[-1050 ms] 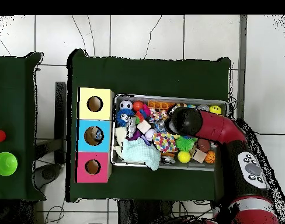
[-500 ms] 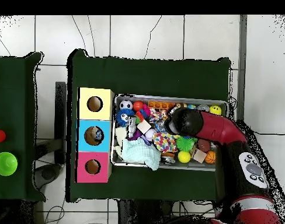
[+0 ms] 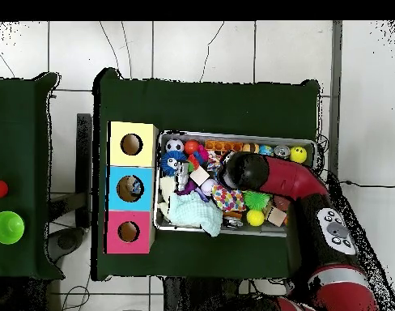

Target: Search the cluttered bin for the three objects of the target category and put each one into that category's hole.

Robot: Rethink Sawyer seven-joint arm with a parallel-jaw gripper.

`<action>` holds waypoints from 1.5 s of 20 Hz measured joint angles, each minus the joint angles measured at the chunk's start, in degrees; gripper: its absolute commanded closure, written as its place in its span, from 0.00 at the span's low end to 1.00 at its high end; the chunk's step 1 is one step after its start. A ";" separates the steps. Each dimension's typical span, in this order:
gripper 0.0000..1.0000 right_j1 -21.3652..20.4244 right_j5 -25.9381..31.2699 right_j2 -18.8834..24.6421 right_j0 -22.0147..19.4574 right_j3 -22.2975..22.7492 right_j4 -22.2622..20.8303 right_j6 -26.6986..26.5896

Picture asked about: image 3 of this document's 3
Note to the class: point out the mint green cloth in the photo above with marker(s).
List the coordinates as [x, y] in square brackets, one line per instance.
[194, 214]

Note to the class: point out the colourful printed packet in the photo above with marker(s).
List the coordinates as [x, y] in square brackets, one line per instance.
[228, 201]

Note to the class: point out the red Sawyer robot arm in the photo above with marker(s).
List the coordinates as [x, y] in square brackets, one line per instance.
[288, 178]

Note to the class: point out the clear mesh bin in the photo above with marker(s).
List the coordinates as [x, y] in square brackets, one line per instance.
[164, 223]

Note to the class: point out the wooden box with three holes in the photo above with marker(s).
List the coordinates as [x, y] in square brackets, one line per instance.
[116, 188]

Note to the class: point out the small wooden block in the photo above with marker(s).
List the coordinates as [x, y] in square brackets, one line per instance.
[199, 176]

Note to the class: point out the small red ball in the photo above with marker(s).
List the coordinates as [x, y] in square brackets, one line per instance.
[191, 147]

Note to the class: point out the small blue spiky ball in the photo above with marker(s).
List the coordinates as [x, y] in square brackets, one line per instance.
[171, 164]

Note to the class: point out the small soccer ball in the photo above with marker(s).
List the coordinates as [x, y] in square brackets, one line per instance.
[175, 146]

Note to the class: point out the orange plastic toy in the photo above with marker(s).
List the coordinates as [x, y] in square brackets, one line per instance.
[223, 145]

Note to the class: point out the green spiky ball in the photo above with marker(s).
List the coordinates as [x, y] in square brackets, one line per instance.
[256, 199]

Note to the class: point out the plain yellow ball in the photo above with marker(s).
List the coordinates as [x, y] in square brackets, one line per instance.
[254, 218]

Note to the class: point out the yellow smiley ball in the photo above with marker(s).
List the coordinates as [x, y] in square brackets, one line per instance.
[298, 155]

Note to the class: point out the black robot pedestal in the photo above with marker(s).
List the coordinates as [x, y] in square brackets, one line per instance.
[197, 298]

